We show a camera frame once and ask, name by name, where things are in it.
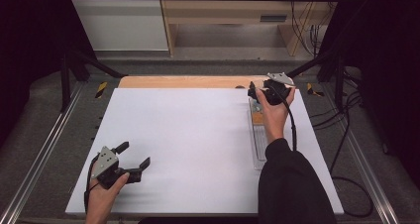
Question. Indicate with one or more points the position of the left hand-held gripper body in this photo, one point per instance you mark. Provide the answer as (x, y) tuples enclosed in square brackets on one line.
[(105, 163)]

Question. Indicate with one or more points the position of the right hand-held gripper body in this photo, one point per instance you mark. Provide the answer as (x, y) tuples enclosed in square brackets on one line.
[(276, 91)]

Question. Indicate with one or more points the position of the beige phone case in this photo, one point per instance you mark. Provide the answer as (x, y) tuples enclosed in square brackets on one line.
[(257, 118)]

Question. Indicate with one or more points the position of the clear plastic packaging tray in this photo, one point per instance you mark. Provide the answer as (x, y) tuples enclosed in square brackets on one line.
[(259, 144)]

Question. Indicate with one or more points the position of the person's right hand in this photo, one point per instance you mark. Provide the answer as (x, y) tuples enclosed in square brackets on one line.
[(274, 118)]

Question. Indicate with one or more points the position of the person's left hand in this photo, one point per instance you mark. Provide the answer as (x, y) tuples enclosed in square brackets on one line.
[(100, 201)]

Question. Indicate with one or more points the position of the yellow black tape strip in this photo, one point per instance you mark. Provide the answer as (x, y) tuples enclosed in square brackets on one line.
[(101, 89), (310, 89)]

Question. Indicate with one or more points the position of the white board mat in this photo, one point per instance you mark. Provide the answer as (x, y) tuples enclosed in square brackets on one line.
[(181, 134)]

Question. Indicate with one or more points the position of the wooden table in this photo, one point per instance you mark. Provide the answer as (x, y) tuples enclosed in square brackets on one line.
[(185, 82)]

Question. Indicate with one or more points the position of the person's dark clothing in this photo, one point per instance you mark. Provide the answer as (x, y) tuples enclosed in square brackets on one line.
[(198, 220)]

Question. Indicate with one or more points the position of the light wooden desk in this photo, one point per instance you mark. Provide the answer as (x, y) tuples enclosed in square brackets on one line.
[(228, 11)]

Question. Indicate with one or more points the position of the black curtain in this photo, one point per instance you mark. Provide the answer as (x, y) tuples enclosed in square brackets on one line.
[(386, 68), (29, 45)]

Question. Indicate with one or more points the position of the white cabinet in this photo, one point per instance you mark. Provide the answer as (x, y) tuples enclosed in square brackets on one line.
[(122, 22)]

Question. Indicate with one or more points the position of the black metal frame stand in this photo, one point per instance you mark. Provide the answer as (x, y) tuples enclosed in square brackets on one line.
[(339, 82), (66, 82)]

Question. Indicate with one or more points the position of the aluminium rail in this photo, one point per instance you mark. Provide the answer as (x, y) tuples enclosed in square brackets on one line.
[(43, 151), (363, 164)]

